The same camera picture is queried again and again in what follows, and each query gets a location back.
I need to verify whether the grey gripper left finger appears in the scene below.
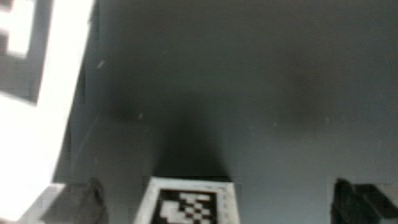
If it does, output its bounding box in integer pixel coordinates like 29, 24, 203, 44
42, 178, 113, 224

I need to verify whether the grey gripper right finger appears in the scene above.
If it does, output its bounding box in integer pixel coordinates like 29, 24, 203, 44
331, 178, 398, 224

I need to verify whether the white tagged cube nut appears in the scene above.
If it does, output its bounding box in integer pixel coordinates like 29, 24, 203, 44
134, 177, 241, 224

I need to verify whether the white marker sheet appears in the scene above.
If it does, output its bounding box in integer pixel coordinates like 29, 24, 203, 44
0, 0, 97, 222

